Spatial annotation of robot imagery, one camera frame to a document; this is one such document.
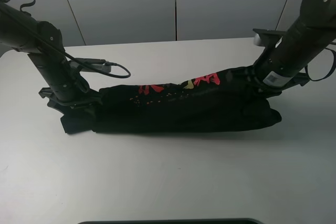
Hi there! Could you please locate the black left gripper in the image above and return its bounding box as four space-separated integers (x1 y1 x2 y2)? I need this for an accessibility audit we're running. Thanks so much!
39 84 102 111

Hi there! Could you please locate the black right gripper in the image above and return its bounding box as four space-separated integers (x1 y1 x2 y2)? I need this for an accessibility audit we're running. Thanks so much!
230 63 310 96

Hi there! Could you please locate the black printed t-shirt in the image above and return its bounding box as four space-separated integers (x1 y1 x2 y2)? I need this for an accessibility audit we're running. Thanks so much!
61 69 281 134

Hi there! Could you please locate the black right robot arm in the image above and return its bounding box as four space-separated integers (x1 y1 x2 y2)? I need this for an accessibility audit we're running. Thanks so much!
226 0 335 95

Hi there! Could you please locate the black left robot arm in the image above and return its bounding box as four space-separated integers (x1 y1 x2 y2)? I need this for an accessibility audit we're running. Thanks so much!
1 0 102 113

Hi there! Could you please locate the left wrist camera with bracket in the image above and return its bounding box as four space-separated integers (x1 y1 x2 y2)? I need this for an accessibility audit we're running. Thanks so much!
69 58 111 73

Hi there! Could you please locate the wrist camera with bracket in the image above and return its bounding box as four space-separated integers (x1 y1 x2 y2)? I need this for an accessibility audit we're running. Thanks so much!
69 58 111 73
253 28 286 48

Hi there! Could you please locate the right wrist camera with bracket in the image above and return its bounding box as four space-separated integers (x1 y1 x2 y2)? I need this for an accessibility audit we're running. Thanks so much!
253 28 286 48

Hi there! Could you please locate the black right camera cable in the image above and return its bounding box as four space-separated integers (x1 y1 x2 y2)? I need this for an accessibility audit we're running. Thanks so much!
304 40 336 82

